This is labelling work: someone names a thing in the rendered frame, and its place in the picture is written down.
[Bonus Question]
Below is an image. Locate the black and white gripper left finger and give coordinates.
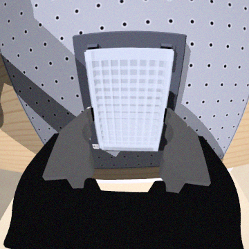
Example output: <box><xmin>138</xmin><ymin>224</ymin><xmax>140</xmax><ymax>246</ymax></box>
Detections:
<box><xmin>3</xmin><ymin>107</ymin><xmax>95</xmax><ymax>249</ymax></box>

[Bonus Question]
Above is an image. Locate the white well plate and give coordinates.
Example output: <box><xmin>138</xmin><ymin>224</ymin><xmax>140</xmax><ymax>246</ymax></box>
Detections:
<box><xmin>84</xmin><ymin>48</ymin><xmax>174</xmax><ymax>151</ymax></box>

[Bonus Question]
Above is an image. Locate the grey flat base plate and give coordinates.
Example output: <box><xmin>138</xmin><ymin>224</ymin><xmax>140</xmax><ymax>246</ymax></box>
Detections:
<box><xmin>0</xmin><ymin>0</ymin><xmax>249</xmax><ymax>169</ymax></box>

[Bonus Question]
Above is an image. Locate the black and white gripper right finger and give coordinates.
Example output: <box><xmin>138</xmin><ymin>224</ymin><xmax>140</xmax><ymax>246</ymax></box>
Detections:
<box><xmin>158</xmin><ymin>108</ymin><xmax>244</xmax><ymax>249</ymax></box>

